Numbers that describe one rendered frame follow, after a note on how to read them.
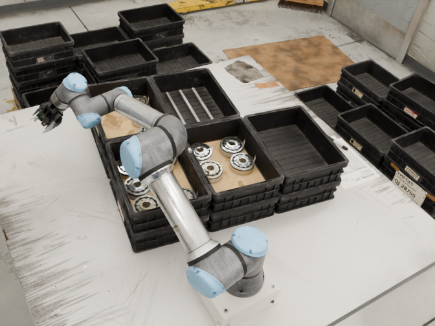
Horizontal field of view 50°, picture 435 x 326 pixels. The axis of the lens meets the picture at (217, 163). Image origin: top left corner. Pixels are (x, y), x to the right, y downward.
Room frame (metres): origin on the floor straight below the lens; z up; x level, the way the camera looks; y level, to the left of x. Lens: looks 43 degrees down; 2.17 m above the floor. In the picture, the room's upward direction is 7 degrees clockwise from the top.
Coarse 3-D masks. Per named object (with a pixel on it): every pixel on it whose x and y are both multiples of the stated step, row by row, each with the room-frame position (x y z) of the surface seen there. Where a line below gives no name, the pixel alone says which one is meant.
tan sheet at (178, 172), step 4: (176, 168) 1.36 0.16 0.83; (180, 168) 1.37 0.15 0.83; (176, 172) 1.34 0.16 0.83; (180, 172) 1.34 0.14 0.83; (176, 176) 1.32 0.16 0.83; (180, 176) 1.32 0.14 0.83; (184, 176) 1.33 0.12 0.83; (124, 180) 1.26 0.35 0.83; (180, 180) 1.30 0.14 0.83; (184, 180) 1.30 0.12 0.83; (180, 184) 1.28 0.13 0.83; (184, 184) 1.28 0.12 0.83; (188, 184) 1.28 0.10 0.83; (132, 200) 1.16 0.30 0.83
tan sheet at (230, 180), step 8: (208, 144) 1.54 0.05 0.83; (216, 144) 1.54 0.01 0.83; (216, 152) 1.49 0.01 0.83; (216, 160) 1.44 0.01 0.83; (224, 160) 1.45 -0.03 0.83; (224, 168) 1.40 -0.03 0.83; (256, 168) 1.42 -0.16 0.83; (224, 176) 1.35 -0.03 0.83; (232, 176) 1.36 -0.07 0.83; (240, 176) 1.37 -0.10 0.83; (248, 176) 1.37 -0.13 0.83; (256, 176) 1.38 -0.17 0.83; (216, 184) 1.30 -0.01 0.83; (224, 184) 1.31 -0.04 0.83; (232, 184) 1.31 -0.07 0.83; (240, 184) 1.32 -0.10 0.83; (248, 184) 1.32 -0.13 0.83
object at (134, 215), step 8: (112, 160) 1.26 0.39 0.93; (192, 160) 1.32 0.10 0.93; (120, 176) 1.18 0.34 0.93; (200, 176) 1.24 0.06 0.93; (120, 184) 1.14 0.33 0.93; (208, 192) 1.16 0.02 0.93; (128, 200) 1.09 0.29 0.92; (192, 200) 1.11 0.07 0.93; (200, 200) 1.12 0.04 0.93; (208, 200) 1.14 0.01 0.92; (128, 208) 1.04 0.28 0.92; (152, 208) 1.05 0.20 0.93; (160, 208) 1.06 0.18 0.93; (136, 216) 1.01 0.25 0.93; (144, 216) 1.03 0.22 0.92
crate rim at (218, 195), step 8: (224, 120) 1.59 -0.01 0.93; (232, 120) 1.60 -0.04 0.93; (192, 128) 1.52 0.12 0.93; (248, 128) 1.56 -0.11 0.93; (256, 136) 1.51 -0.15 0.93; (192, 152) 1.36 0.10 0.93; (264, 152) 1.42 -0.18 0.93; (272, 160) 1.37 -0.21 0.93; (200, 168) 1.28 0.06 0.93; (280, 176) 1.29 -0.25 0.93; (208, 184) 1.20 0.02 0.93; (256, 184) 1.23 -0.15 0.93; (264, 184) 1.24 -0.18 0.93; (272, 184) 1.26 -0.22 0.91; (216, 192) 1.17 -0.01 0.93; (224, 192) 1.17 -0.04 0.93; (232, 192) 1.18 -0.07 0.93; (240, 192) 1.20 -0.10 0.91
